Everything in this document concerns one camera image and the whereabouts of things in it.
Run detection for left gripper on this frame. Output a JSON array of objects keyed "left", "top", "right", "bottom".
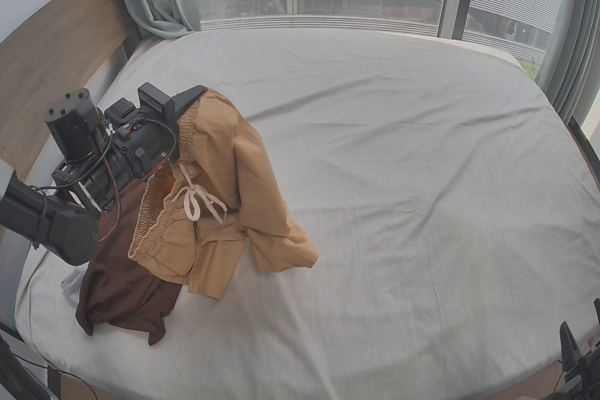
[{"left": 109, "top": 82, "right": 208, "bottom": 191}]

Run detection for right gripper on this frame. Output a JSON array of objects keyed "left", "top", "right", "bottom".
[{"left": 557, "top": 297, "right": 600, "bottom": 400}]

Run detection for tan shorts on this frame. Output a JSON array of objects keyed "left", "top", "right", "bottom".
[{"left": 127, "top": 89, "right": 320, "bottom": 303}]

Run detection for bed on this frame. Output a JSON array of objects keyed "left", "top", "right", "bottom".
[{"left": 0, "top": 0, "right": 600, "bottom": 400}]

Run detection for brown garment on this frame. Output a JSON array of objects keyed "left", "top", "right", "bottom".
[{"left": 75, "top": 173, "right": 183, "bottom": 346}]

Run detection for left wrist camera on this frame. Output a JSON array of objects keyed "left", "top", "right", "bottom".
[{"left": 104, "top": 97, "right": 138, "bottom": 133}]

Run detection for black cable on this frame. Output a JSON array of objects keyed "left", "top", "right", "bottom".
[{"left": 14, "top": 351, "right": 101, "bottom": 400}]

